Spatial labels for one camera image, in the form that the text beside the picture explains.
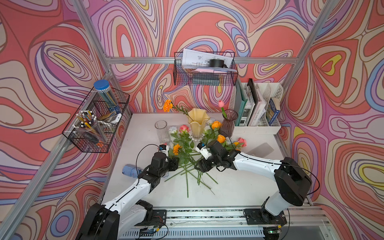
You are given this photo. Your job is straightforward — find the orange rose flower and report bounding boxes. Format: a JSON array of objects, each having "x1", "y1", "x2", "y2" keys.
[
  {"x1": 217, "y1": 135, "x2": 226, "y2": 144},
  {"x1": 211, "y1": 121, "x2": 222, "y2": 130}
]

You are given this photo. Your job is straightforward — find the orange marigold flower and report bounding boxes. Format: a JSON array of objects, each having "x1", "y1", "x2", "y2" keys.
[
  {"x1": 173, "y1": 143, "x2": 190, "y2": 199},
  {"x1": 163, "y1": 100, "x2": 189, "y2": 116}
]

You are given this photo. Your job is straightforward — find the large pink rose flower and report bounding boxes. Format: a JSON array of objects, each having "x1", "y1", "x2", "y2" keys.
[{"x1": 237, "y1": 138, "x2": 247, "y2": 147}]

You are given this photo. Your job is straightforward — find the pink tulip flower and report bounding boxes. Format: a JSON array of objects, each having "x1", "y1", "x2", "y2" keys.
[{"x1": 218, "y1": 100, "x2": 227, "y2": 119}]

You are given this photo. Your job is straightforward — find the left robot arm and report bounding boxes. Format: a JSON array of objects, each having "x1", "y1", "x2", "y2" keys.
[{"x1": 76, "y1": 145, "x2": 179, "y2": 240}]

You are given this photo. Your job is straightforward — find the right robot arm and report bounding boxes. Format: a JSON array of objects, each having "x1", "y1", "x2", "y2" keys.
[{"x1": 195, "y1": 141, "x2": 312, "y2": 226}]

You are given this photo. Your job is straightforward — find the purple ribbed glass vase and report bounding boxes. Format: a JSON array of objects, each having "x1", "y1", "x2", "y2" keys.
[{"x1": 219, "y1": 109, "x2": 238, "y2": 138}]

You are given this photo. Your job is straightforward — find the white rose flower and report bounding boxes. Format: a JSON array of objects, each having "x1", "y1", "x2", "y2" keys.
[{"x1": 169, "y1": 126, "x2": 178, "y2": 134}]

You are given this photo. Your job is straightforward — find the clear glass vase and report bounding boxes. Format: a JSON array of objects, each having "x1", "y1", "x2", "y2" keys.
[{"x1": 155, "y1": 120, "x2": 171, "y2": 144}]

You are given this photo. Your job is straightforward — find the yellow fluted glass vase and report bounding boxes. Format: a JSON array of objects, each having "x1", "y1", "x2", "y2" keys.
[{"x1": 188, "y1": 108, "x2": 210, "y2": 142}]

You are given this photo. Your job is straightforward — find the white plastic file organizer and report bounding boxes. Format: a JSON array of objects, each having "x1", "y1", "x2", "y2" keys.
[{"x1": 230, "y1": 80, "x2": 284, "y2": 135}]

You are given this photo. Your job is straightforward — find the white pink book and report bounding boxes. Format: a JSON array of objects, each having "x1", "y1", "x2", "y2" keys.
[{"x1": 248, "y1": 86, "x2": 267, "y2": 127}]

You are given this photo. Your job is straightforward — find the blue paperback book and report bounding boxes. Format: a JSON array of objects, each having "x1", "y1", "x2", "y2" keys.
[{"x1": 266, "y1": 98, "x2": 281, "y2": 126}]

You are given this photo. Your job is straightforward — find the pen cup with pens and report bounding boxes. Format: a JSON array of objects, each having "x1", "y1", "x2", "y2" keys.
[{"x1": 73, "y1": 110, "x2": 107, "y2": 144}]

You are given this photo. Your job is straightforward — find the black tape roll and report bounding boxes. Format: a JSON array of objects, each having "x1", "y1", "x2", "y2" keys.
[{"x1": 209, "y1": 59, "x2": 227, "y2": 68}]

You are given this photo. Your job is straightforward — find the blue lid pencil jar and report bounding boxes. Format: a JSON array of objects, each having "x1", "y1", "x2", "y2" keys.
[{"x1": 94, "y1": 80, "x2": 121, "y2": 114}]

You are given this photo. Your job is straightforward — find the white paper sheets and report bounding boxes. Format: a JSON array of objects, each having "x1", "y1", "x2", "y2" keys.
[{"x1": 181, "y1": 49, "x2": 237, "y2": 72}]

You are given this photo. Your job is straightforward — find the metal base rail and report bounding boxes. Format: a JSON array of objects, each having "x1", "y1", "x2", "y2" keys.
[{"x1": 77, "y1": 206, "x2": 334, "y2": 240}]

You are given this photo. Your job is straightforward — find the black wire side basket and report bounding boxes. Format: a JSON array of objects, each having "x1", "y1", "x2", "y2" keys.
[{"x1": 62, "y1": 88, "x2": 130, "y2": 153}]

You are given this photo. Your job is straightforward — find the black wire wall basket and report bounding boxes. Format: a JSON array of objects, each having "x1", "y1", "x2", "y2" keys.
[{"x1": 173, "y1": 51, "x2": 239, "y2": 86}]

